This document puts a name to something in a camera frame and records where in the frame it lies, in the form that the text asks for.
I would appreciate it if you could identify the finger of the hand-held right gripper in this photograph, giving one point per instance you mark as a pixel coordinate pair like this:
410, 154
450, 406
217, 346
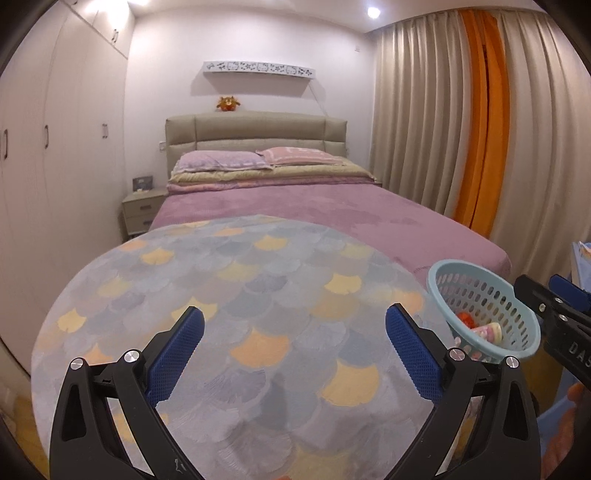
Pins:
570, 290
538, 297

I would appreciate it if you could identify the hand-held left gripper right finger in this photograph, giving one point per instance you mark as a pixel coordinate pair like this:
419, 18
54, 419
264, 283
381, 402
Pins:
413, 353

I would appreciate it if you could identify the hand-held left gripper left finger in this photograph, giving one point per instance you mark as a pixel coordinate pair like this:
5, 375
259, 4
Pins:
178, 355

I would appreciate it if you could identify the light blue plastic basket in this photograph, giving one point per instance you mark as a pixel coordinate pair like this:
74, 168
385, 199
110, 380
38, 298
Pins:
480, 288

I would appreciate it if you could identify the pink and yellow bottle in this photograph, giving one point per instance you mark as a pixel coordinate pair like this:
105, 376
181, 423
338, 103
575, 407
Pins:
487, 332

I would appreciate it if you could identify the red toy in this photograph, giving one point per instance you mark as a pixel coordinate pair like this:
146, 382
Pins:
465, 319

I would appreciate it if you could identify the person's right hand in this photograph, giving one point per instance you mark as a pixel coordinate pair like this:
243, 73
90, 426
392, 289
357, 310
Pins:
561, 438

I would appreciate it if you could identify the blue and white book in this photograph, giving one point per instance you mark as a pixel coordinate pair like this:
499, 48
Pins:
582, 258

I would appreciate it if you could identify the light blue plastic object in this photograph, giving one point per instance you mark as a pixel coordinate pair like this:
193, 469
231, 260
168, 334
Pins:
556, 406

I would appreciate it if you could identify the round fan pattern mat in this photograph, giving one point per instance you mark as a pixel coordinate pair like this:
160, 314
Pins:
277, 295

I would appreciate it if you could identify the beige nightstand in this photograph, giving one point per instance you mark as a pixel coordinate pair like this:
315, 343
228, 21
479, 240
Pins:
138, 212

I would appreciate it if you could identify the purple bed blanket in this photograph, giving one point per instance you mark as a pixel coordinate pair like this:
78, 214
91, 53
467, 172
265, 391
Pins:
346, 217

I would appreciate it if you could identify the orange curtain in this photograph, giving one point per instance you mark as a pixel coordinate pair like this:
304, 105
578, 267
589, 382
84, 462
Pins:
489, 138

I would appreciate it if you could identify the purple pillow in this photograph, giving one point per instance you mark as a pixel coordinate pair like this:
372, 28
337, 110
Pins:
217, 161

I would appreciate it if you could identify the folded beige quilt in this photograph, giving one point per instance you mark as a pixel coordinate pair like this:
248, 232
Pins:
300, 175

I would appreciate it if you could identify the beige curtain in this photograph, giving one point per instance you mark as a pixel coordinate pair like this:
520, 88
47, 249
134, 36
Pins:
415, 115

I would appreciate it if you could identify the pink pillow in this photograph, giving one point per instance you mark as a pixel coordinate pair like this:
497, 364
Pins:
300, 157

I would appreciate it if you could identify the beige bed headboard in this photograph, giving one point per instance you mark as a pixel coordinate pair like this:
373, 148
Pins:
258, 131

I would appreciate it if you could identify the white wardrobe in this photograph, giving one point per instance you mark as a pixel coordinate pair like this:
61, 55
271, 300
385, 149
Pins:
55, 138

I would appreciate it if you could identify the orange plush toy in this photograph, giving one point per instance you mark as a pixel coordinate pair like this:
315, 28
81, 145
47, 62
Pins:
228, 104

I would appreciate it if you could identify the round ceiling light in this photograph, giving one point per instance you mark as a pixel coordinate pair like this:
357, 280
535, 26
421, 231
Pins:
373, 11

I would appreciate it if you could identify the small dark picture frame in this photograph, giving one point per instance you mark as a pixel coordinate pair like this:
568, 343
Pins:
143, 183

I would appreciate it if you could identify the white patterned wall shelf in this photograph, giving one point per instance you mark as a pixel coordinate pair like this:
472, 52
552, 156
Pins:
258, 68

